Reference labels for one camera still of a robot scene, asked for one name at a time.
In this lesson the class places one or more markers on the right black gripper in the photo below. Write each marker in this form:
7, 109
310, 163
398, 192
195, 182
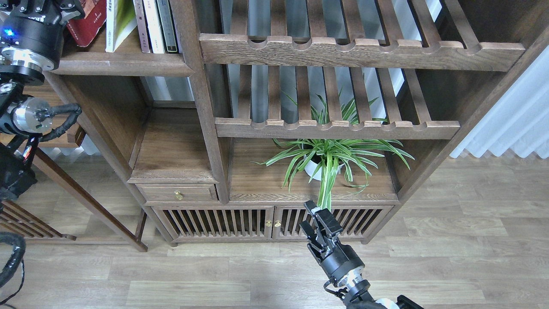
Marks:
339, 262

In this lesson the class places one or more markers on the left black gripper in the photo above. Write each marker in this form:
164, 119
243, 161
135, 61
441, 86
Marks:
32, 33

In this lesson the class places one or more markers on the red book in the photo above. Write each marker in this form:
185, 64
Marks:
85, 30

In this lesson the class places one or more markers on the yellow green book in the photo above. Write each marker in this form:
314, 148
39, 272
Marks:
120, 22

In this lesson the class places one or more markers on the maroon book white characters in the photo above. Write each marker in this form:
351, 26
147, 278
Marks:
142, 26

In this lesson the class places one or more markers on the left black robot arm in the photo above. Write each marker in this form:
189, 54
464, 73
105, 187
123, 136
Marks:
30, 120

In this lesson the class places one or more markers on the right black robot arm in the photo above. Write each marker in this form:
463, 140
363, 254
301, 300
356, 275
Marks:
358, 297

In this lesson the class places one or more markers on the white plant pot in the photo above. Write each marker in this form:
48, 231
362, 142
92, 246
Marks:
314, 167

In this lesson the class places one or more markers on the green spider plant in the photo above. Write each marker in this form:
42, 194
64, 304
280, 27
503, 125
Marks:
349, 151

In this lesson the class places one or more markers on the white upright book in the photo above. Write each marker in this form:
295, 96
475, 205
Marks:
154, 27

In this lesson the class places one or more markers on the dark green upright book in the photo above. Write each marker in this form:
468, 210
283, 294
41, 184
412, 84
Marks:
166, 19

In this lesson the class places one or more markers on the dark wooden bookshelf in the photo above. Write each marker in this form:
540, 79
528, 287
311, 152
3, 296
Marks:
423, 72

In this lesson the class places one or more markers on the slatted wooden bench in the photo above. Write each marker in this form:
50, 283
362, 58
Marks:
15, 219

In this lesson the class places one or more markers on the white curtain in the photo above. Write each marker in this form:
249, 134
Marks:
519, 121

